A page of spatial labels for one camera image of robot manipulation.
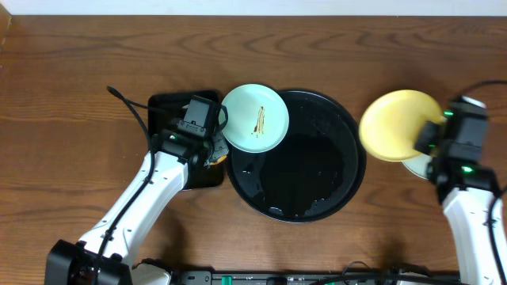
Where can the yellow plate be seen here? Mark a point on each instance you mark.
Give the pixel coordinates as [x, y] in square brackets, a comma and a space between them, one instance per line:
[390, 126]

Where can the black rectangular water tray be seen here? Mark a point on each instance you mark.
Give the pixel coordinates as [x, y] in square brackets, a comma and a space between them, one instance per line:
[173, 104]

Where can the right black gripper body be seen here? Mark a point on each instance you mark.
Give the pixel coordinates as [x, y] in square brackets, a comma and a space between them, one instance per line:
[426, 138]

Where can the round black tray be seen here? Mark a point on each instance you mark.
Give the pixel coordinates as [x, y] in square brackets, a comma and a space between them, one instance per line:
[316, 169]

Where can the yellow and green sponge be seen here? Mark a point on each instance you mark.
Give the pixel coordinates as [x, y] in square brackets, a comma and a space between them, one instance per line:
[218, 160]

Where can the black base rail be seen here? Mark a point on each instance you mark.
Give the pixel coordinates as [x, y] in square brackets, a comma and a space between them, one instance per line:
[277, 278]

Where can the light blue plate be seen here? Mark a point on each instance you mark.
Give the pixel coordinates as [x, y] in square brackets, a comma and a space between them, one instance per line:
[418, 165]
[256, 119]

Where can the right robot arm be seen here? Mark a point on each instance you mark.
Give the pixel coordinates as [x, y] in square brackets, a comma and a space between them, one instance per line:
[470, 196]

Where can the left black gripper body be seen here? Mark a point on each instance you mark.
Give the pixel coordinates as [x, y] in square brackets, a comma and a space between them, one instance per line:
[218, 146]

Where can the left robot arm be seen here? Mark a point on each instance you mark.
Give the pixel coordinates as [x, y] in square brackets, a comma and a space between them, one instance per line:
[106, 254]

